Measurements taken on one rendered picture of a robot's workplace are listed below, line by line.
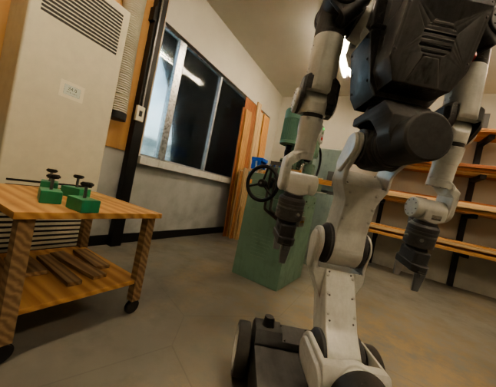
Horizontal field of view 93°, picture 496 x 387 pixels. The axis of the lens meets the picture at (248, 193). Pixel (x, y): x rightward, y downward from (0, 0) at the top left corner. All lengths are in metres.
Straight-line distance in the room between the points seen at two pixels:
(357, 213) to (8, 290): 1.16
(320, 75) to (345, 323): 0.76
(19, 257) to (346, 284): 1.09
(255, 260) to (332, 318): 1.25
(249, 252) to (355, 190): 1.38
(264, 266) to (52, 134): 1.69
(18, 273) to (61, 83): 1.17
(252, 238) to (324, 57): 1.54
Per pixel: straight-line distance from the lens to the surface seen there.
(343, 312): 0.90
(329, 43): 0.84
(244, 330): 1.08
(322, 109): 0.79
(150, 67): 2.52
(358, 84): 0.87
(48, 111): 1.87
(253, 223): 2.03
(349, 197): 0.84
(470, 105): 0.97
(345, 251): 0.87
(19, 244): 1.08
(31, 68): 1.87
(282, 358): 1.05
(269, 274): 2.01
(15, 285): 1.13
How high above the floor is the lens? 0.74
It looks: 1 degrees down
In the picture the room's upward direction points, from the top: 12 degrees clockwise
